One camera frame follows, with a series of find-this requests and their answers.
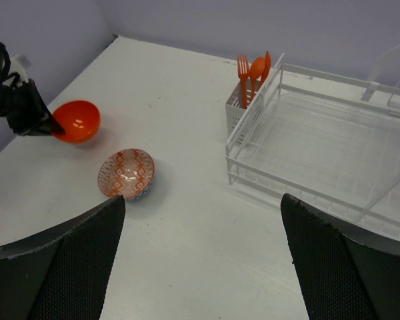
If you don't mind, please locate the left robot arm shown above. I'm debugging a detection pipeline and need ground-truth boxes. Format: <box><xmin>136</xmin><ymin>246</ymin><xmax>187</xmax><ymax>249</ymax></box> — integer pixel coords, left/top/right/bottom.
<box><xmin>0</xmin><ymin>42</ymin><xmax>65</xmax><ymax>136</ymax></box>

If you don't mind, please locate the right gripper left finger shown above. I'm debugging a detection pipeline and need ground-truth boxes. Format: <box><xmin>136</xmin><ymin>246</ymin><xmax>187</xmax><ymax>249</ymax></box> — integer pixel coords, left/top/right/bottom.
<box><xmin>0</xmin><ymin>196</ymin><xmax>125</xmax><ymax>319</ymax></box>

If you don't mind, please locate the white cutlery holder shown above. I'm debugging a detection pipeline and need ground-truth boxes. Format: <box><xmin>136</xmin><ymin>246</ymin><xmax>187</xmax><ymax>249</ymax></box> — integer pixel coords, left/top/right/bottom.
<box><xmin>225</xmin><ymin>81</ymin><xmax>264</xmax><ymax>144</ymax></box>

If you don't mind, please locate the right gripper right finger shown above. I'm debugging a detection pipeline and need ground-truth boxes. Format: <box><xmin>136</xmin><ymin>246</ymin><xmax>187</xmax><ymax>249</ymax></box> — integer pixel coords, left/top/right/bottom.
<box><xmin>280</xmin><ymin>193</ymin><xmax>400</xmax><ymax>319</ymax></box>

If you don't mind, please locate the orange plastic spoon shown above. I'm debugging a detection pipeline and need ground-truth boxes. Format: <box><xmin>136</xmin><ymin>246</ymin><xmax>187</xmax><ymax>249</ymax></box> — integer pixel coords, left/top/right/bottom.
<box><xmin>249</xmin><ymin>57</ymin><xmax>265</xmax><ymax>101</ymax></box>

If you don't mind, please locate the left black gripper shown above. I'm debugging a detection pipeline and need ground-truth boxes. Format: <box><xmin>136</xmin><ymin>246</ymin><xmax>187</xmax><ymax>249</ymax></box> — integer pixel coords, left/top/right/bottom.
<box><xmin>0</xmin><ymin>79</ymin><xmax>65</xmax><ymax>136</ymax></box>

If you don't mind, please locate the orange plastic bowl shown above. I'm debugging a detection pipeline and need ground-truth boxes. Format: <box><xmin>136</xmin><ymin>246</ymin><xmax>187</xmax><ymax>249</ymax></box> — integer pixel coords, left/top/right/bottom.
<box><xmin>52</xmin><ymin>100</ymin><xmax>101</xmax><ymax>143</ymax></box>

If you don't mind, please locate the orange plastic fork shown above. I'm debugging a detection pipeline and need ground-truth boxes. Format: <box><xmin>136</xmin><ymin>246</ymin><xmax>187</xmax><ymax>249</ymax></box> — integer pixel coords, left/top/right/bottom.
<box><xmin>237</xmin><ymin>54</ymin><xmax>250</xmax><ymax>109</ymax></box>

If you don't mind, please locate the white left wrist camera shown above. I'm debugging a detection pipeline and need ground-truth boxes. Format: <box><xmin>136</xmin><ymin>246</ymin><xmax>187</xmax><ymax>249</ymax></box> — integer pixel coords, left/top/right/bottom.
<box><xmin>9</xmin><ymin>54</ymin><xmax>31</xmax><ymax>82</ymax></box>

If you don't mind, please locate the white wire dish rack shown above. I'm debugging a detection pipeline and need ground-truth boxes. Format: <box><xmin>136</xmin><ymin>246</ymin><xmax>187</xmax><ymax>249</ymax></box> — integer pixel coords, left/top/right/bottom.
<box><xmin>225</xmin><ymin>45</ymin><xmax>400</xmax><ymax>241</ymax></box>

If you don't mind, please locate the orange plastic knife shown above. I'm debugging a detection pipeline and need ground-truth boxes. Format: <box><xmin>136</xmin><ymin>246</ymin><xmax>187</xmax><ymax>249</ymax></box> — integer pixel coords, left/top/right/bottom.
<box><xmin>260</xmin><ymin>51</ymin><xmax>272</xmax><ymax>86</ymax></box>

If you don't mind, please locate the orange patterned ceramic bowl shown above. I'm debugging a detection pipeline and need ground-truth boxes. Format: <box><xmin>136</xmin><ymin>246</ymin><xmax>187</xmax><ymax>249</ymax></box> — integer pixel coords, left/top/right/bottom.
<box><xmin>97</xmin><ymin>148</ymin><xmax>155</xmax><ymax>201</ymax></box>

